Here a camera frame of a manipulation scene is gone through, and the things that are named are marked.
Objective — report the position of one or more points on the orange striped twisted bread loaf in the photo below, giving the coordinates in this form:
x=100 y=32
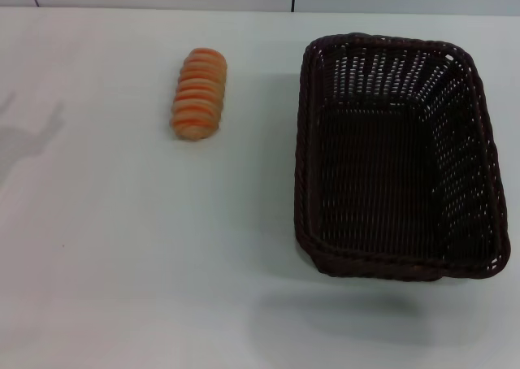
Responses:
x=199 y=96

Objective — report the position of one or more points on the black woven plastic basket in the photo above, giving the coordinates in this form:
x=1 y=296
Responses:
x=365 y=161

